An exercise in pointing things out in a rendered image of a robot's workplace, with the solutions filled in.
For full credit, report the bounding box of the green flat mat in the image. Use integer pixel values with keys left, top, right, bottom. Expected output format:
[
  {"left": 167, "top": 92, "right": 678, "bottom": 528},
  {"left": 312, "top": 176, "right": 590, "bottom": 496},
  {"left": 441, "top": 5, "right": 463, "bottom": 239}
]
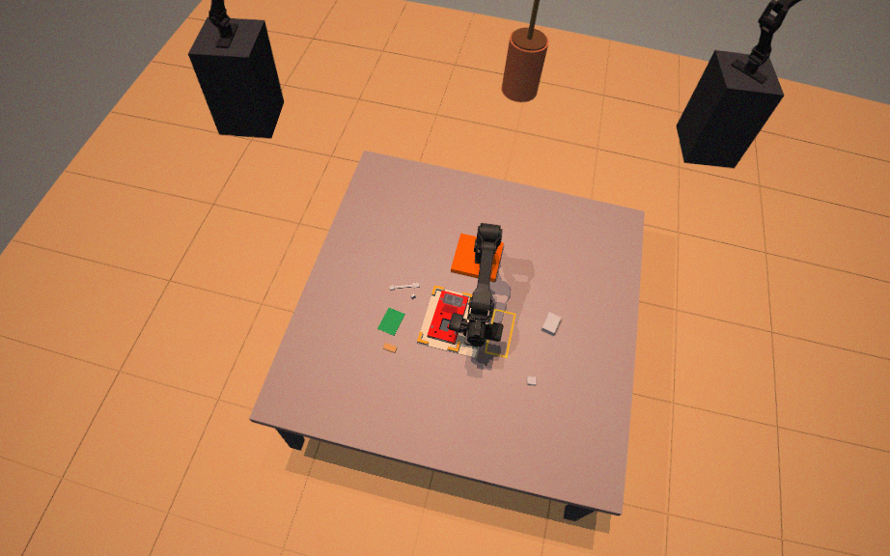
[{"left": 377, "top": 308, "right": 405, "bottom": 336}]

